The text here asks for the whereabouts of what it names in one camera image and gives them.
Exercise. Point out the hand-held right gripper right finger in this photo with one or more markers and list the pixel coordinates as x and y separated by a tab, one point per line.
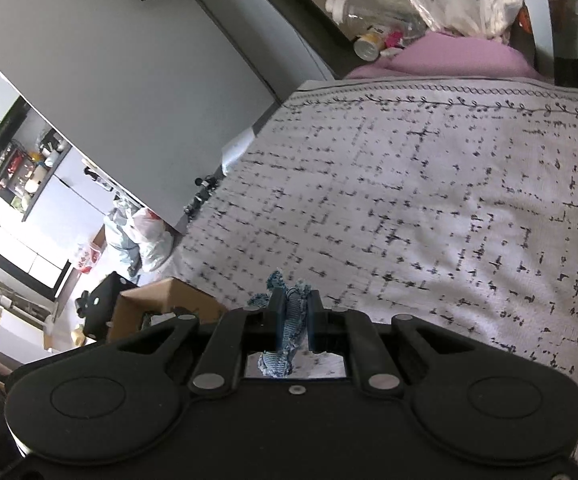
315	322

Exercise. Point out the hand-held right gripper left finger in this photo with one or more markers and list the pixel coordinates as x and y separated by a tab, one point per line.
278	320

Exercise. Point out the blue knitted cloth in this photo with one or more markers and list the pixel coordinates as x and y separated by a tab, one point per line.
297	316

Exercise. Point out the brown cardboard box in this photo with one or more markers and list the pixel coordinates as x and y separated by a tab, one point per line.
169	297

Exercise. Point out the pair of black-white sneakers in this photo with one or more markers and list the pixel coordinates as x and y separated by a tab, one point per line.
200	195

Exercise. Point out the white black-patterned bed blanket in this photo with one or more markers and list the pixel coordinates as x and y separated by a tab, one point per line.
419	210

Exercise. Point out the white plastic bags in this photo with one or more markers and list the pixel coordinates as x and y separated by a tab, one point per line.
141	240

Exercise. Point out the red and white bag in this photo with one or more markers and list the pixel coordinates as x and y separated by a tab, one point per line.
86	257

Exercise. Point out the white cabinet with shelf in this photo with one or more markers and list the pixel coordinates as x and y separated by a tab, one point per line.
24	170

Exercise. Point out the beige can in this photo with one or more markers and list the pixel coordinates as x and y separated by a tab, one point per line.
368	45

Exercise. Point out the pink pillow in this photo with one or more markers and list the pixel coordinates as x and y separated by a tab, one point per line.
449	57

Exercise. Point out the dark bed headboard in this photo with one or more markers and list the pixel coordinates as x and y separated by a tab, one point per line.
299	15

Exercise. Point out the clear plastic bottle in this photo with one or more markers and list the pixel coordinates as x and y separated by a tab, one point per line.
369	10

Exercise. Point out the crumpled clear plastic wrap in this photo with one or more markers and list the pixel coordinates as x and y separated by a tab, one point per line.
434	0

